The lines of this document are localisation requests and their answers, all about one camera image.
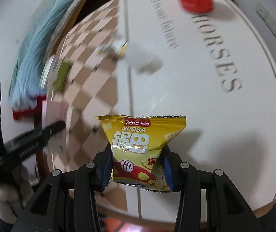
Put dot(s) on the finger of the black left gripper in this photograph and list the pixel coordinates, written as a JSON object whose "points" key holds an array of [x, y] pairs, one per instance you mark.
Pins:
{"points": [[24, 146]]}

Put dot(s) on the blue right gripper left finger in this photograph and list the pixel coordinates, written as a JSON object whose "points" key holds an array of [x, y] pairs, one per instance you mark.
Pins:
{"points": [[104, 168]]}

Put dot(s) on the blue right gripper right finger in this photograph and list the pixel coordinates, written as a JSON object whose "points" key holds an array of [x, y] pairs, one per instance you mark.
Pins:
{"points": [[168, 164]]}

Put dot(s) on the yellow snack bag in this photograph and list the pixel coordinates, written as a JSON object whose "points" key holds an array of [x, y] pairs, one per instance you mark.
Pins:
{"points": [[136, 145]]}

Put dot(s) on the pink white medicine box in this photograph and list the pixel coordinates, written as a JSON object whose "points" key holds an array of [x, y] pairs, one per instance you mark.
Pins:
{"points": [[54, 115]]}

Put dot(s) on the red bed sheet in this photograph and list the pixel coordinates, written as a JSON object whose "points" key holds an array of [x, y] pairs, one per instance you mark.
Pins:
{"points": [[30, 111]]}

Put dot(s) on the light blue blanket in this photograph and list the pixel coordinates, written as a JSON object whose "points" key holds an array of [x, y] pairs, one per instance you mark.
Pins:
{"points": [[24, 87]]}

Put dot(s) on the green tissue box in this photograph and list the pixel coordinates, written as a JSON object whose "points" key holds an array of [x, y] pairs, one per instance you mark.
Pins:
{"points": [[61, 79]]}

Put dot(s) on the checkered bed cover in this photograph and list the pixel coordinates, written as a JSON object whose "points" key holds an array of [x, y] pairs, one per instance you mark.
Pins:
{"points": [[217, 71]]}

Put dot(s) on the crumpled white tissue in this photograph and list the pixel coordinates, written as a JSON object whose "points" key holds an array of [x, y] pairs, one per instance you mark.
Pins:
{"points": [[134, 55]]}

